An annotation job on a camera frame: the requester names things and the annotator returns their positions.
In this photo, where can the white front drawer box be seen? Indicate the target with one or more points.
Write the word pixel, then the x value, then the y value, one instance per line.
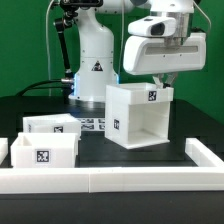
pixel 44 150

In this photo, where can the white drawer cabinet frame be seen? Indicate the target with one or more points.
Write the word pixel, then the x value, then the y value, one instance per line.
pixel 137 114

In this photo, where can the white left fence block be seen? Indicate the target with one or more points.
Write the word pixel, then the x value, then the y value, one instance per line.
pixel 3 149

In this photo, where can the white front fence rail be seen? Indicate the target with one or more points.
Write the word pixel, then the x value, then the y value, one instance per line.
pixel 91 180

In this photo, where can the paper marker sheet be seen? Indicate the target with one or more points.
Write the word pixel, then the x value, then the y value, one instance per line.
pixel 92 124

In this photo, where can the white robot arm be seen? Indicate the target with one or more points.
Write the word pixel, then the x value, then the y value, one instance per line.
pixel 168 19

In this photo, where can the white drawer box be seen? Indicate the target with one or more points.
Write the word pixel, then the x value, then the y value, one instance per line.
pixel 57 123
pixel 44 150

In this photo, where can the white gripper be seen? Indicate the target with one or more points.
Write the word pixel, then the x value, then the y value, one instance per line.
pixel 151 56

